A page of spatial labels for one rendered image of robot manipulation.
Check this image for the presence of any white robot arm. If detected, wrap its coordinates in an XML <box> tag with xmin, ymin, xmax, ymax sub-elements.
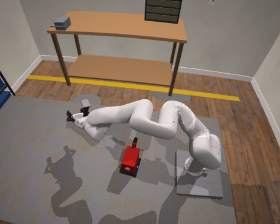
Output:
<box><xmin>80</xmin><ymin>99</ymin><xmax>221</xmax><ymax>176</ymax></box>

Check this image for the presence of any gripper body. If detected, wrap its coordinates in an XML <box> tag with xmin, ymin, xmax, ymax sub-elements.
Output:
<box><xmin>73</xmin><ymin>113</ymin><xmax>87</xmax><ymax>127</ymax></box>

